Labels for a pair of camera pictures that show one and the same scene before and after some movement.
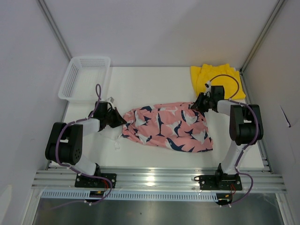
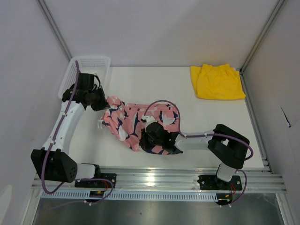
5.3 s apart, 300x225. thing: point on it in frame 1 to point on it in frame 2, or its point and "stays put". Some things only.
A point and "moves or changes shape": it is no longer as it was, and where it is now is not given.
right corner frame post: [270, 20] stays put
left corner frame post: [52, 24] stays put
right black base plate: [222, 182] stays put
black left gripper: [119, 120] to [103, 104]
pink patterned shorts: [177, 126] moves or changes shape
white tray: [83, 74] stays put
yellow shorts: [219, 75] stays put
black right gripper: [198, 105] to [144, 142]
